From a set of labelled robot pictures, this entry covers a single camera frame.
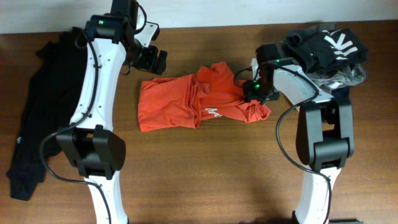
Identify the black garment on left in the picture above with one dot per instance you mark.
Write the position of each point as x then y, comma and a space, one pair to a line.
53, 95

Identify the orange t-shirt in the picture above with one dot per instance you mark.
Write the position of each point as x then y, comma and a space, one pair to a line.
186, 101

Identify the navy blue garment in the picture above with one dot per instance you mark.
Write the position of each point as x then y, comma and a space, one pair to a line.
341, 92

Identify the grey patterned garment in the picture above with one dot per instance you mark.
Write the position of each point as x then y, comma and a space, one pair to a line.
351, 75

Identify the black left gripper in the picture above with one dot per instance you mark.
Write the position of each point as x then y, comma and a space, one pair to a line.
148, 65

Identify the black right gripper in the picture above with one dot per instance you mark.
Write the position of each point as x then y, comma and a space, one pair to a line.
249, 93

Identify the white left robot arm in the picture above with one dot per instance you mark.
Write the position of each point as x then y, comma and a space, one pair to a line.
115, 39

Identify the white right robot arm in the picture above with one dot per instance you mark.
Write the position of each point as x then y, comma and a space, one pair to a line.
324, 138

